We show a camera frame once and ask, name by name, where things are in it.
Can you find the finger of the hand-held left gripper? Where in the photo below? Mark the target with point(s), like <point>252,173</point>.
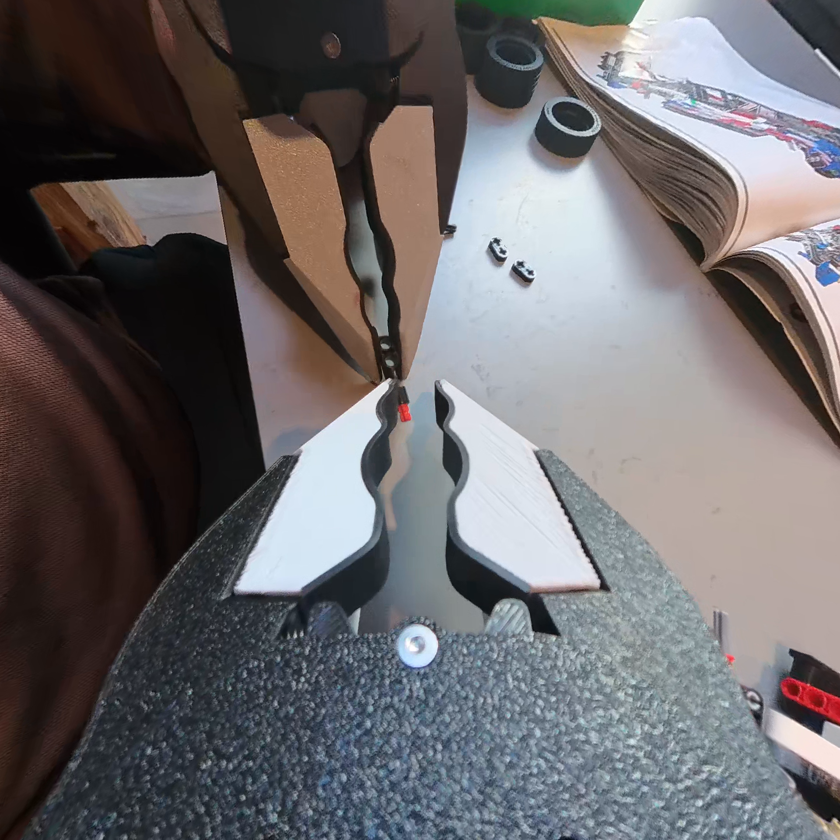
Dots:
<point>410,216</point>
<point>302,197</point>

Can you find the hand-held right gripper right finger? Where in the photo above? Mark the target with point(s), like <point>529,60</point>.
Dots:
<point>518,518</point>

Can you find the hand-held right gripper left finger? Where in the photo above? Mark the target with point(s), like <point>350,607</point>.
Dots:
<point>308,525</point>

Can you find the small black two-hole beam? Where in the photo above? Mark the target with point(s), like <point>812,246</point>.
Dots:
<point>498,249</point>
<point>522,271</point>

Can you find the black striped panel with red pin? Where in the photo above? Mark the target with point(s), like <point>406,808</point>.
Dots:
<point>390,354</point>

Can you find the person's left forearm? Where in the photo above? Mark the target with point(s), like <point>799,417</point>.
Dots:
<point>79,79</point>

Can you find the grey desk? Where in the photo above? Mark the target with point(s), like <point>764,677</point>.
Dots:
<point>590,407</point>

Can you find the black toy tire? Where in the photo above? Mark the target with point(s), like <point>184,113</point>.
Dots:
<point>568,128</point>
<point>510,69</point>
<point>476,36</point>

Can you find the person's black trousers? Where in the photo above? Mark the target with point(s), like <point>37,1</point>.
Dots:
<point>190,341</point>

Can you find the green round object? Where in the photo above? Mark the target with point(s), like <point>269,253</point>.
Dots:
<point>551,8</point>

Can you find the open instruction book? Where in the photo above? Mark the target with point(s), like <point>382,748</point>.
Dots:
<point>722,151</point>

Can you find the striped toy brick truck body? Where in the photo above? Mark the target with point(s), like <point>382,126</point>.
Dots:
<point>810,699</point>

